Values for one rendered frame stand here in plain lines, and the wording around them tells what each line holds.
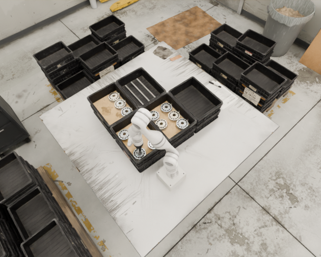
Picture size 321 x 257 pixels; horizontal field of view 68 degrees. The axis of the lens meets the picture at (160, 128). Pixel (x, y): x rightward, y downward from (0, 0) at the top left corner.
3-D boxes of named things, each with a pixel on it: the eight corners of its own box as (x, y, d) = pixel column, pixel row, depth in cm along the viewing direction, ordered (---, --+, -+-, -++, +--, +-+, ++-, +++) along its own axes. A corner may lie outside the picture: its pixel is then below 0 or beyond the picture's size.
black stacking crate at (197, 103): (221, 110, 212) (223, 102, 202) (196, 128, 203) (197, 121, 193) (191, 84, 229) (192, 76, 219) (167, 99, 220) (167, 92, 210)
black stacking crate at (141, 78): (166, 99, 220) (166, 92, 210) (140, 116, 211) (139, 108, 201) (142, 75, 237) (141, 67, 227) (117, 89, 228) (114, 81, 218)
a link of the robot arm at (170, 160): (175, 163, 153) (175, 173, 168) (179, 151, 158) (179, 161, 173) (161, 159, 155) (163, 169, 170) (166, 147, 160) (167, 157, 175)
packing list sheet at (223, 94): (239, 97, 232) (239, 97, 232) (223, 110, 225) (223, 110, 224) (214, 79, 246) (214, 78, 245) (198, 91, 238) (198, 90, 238)
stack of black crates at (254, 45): (266, 71, 325) (279, 43, 285) (250, 83, 314) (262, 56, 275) (241, 55, 342) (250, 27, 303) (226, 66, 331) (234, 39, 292)
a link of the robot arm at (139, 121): (137, 123, 124) (158, 148, 142) (146, 109, 127) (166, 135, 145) (126, 120, 130) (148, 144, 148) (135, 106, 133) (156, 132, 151)
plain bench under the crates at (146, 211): (255, 158, 274) (279, 126, 214) (149, 262, 222) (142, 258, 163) (163, 81, 339) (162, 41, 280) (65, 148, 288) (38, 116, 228)
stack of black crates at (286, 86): (290, 87, 308) (298, 75, 288) (276, 100, 298) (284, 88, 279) (265, 71, 324) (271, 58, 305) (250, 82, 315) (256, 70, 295)
